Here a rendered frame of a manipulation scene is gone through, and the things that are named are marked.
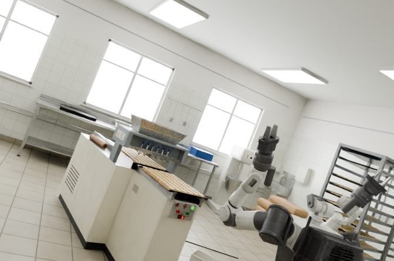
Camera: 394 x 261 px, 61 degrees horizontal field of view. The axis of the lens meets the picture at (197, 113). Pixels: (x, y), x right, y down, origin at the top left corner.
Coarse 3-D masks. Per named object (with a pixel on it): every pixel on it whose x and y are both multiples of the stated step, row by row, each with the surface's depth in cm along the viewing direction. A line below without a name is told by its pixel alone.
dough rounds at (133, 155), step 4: (124, 148) 369; (124, 152) 345; (128, 152) 353; (132, 152) 362; (136, 152) 373; (128, 156) 336; (132, 156) 340; (136, 156) 351; (140, 156) 360; (144, 156) 371; (132, 160) 327; (136, 160) 326; (140, 160) 336; (144, 160) 346; (148, 160) 354; (152, 160) 365; (144, 164) 326; (148, 164) 330; (152, 164) 339; (156, 164) 350; (160, 168) 336; (164, 168) 342
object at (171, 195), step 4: (108, 140) 399; (112, 144) 380; (136, 164) 322; (136, 168) 320; (140, 168) 314; (140, 172) 311; (144, 172) 306; (144, 176) 304; (148, 176) 298; (148, 180) 296; (152, 180) 291; (152, 184) 289; (156, 184) 284; (160, 188) 278; (164, 188) 273; (164, 192) 271; (168, 192) 267; (172, 192) 263; (176, 192) 263; (168, 196) 265; (172, 196) 262
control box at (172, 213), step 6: (174, 204) 265; (180, 204) 268; (186, 204) 271; (192, 204) 275; (168, 210) 266; (174, 210) 266; (180, 210) 269; (186, 210) 273; (192, 210) 276; (168, 216) 264; (174, 216) 267; (180, 216) 270; (186, 216) 274; (192, 216) 277
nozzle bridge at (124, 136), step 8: (120, 128) 328; (128, 128) 328; (120, 136) 323; (128, 136) 311; (136, 136) 325; (144, 136) 320; (120, 144) 319; (128, 144) 312; (136, 144) 326; (152, 144) 336; (160, 144) 341; (168, 144) 336; (176, 144) 363; (112, 152) 325; (152, 152) 332; (160, 152) 343; (176, 152) 354; (184, 152) 349; (112, 160) 320; (176, 160) 349; (184, 160) 350; (168, 168) 364
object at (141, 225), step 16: (128, 192) 314; (144, 192) 293; (160, 192) 274; (128, 208) 305; (144, 208) 284; (160, 208) 267; (128, 224) 296; (144, 224) 277; (160, 224) 265; (176, 224) 273; (112, 240) 309; (128, 240) 287; (144, 240) 269; (160, 240) 268; (176, 240) 277; (112, 256) 306; (128, 256) 279; (144, 256) 263; (160, 256) 271; (176, 256) 280
